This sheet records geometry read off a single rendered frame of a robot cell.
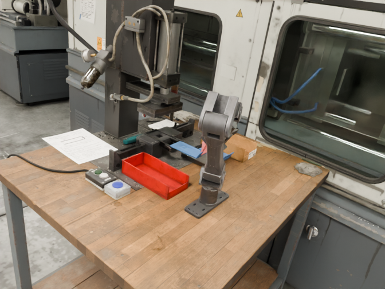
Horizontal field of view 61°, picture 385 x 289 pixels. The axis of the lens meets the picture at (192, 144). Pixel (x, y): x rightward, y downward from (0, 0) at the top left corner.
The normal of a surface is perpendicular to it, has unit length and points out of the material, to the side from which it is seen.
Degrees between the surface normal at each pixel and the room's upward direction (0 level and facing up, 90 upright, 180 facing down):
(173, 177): 90
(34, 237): 0
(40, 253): 0
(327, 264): 90
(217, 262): 0
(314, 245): 90
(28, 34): 90
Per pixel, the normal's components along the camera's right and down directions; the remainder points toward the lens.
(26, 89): 0.74, 0.37
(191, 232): 0.13, -0.90
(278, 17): -0.66, 0.25
